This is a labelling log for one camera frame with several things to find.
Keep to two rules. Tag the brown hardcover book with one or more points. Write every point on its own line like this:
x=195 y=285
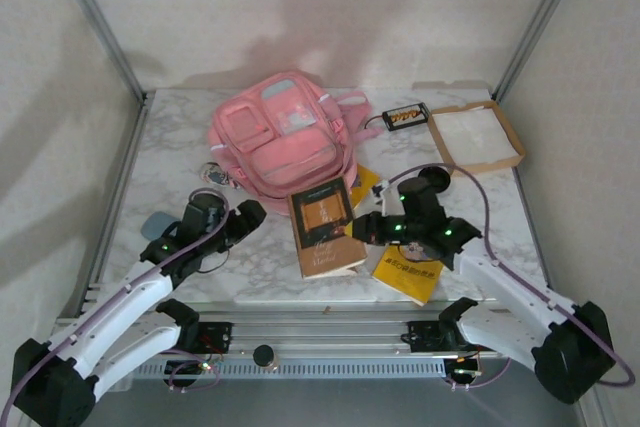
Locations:
x=325 y=247

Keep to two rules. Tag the yellow book with crouching boy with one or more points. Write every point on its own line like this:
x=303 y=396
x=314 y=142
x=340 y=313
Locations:
x=367 y=179

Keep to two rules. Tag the patterned pencil pouch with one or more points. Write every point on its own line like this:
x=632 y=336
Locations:
x=217 y=174

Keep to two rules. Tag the pink backpack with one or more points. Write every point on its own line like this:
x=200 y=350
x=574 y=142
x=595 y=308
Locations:
x=280 y=147

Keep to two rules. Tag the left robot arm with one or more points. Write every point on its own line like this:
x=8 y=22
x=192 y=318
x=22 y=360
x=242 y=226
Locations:
x=115 y=307

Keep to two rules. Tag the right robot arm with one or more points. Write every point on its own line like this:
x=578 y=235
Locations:
x=510 y=282

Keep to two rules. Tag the grey-blue oval object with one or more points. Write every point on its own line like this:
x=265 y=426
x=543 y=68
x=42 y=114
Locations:
x=157 y=224

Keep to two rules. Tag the black round lid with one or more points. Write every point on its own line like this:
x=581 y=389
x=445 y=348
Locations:
x=441 y=176

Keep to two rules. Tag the cardboard tray with white paper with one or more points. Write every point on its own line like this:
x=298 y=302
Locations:
x=475 y=137

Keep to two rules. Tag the black round knob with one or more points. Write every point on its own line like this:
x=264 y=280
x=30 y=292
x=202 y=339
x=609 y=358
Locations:
x=264 y=357

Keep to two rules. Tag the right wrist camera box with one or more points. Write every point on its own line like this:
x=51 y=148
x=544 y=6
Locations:
x=385 y=197

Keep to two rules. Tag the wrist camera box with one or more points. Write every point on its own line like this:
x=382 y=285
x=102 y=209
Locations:
x=202 y=212
x=385 y=197

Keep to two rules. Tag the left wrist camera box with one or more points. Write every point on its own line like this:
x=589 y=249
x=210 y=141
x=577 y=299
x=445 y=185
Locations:
x=202 y=212

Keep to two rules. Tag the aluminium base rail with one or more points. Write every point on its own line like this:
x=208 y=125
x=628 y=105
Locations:
x=325 y=334

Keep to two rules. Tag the aluminium frame post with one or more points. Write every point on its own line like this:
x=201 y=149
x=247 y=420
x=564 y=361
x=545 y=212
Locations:
x=100 y=27
x=540 y=22

